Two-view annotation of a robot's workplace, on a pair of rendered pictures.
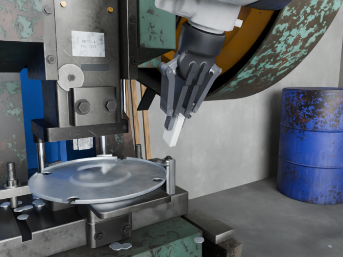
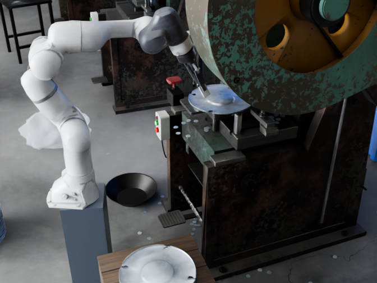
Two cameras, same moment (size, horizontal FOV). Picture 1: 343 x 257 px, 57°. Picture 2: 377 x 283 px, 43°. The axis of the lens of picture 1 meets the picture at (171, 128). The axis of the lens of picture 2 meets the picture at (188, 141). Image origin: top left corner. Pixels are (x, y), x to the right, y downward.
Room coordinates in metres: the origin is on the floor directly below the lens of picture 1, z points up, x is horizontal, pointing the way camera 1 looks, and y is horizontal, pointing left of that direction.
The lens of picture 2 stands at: (0.94, -1.77, 1.75)
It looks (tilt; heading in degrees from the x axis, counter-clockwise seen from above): 31 degrees down; 102
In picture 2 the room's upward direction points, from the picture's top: straight up
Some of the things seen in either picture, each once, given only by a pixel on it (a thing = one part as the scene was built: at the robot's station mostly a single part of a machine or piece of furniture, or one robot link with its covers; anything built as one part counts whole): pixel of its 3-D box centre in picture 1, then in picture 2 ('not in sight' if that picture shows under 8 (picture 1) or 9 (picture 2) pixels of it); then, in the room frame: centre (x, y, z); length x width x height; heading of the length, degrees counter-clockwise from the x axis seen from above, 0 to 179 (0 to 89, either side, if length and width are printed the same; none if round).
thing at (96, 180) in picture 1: (100, 175); (220, 98); (0.66, 0.15, 0.78); 0.29 x 0.29 x 0.01
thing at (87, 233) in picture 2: not in sight; (88, 234); (0.13, -0.25, 0.23); 0.18 x 0.18 x 0.45; 18
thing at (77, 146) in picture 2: not in sight; (77, 149); (0.15, -0.28, 0.71); 0.18 x 0.11 x 0.25; 123
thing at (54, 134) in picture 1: (79, 131); not in sight; (0.77, 0.23, 0.86); 0.20 x 0.16 x 0.05; 124
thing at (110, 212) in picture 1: (111, 211); (210, 113); (0.62, 0.13, 0.72); 0.25 x 0.14 x 0.14; 34
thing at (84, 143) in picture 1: (82, 140); not in sight; (0.76, 0.22, 0.84); 0.05 x 0.03 x 0.04; 124
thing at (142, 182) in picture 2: not in sight; (131, 192); (0.14, 0.33, 0.04); 0.30 x 0.30 x 0.07
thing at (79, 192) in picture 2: not in sight; (71, 183); (0.09, -0.26, 0.52); 0.22 x 0.19 x 0.14; 18
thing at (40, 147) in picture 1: (41, 153); not in sight; (0.77, 0.33, 0.81); 0.02 x 0.02 x 0.14
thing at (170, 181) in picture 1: (168, 174); (237, 122); (0.76, 0.01, 0.75); 0.03 x 0.03 x 0.10; 34
